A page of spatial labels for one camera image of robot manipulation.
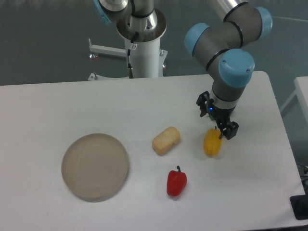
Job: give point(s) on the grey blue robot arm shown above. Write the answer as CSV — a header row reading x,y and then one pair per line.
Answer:
x,y
218,50

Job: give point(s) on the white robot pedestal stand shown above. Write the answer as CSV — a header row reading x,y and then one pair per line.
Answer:
x,y
141,35

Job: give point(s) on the beige round plate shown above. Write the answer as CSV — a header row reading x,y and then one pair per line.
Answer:
x,y
95,167

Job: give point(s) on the black box at edge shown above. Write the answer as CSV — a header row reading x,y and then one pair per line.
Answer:
x,y
299,205

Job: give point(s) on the yellow bell pepper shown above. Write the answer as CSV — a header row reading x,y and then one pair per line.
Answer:
x,y
212,142

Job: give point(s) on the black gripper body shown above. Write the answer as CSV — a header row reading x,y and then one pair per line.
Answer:
x,y
221,116

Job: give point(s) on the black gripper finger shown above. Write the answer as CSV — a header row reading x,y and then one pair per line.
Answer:
x,y
205,104
228,130

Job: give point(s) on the red bell pepper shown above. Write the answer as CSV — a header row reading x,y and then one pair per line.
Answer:
x,y
176,182

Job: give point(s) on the beige bread loaf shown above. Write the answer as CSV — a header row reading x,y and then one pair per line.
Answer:
x,y
166,140

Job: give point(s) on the white side table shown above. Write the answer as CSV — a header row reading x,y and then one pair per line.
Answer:
x,y
300,95

